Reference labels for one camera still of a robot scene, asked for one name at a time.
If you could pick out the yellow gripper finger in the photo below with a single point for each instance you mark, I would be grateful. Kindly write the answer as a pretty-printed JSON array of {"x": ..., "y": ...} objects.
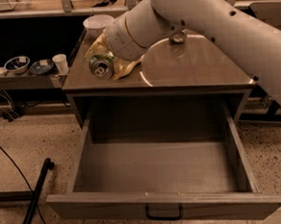
[
  {"x": 99, "y": 47},
  {"x": 122, "y": 67}
]

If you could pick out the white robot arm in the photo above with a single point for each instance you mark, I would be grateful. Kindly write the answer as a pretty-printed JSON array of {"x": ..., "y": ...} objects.
[{"x": 250, "y": 43}]

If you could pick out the open grey top drawer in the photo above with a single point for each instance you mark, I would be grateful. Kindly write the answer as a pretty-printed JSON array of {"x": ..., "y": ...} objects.
[{"x": 176, "y": 150}]

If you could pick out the dark blue bowl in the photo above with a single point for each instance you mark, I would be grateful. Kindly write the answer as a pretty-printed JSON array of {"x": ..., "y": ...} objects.
[{"x": 42, "y": 67}]

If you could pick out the grey cabinet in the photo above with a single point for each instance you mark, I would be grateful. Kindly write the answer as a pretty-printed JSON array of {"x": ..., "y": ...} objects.
[{"x": 194, "y": 66}]

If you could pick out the white rimmed dark bowl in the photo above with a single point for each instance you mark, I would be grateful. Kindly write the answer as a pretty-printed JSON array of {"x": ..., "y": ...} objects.
[{"x": 17, "y": 65}]

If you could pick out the side shelf bench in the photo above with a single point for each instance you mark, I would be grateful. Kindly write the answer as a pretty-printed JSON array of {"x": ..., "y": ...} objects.
[{"x": 29, "y": 81}]

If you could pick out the black stand leg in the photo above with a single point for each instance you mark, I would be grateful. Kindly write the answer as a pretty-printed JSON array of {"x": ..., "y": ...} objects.
[{"x": 30, "y": 196}]

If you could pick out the black drawer handle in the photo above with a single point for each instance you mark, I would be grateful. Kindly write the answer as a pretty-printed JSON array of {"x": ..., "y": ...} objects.
[{"x": 164, "y": 212}]

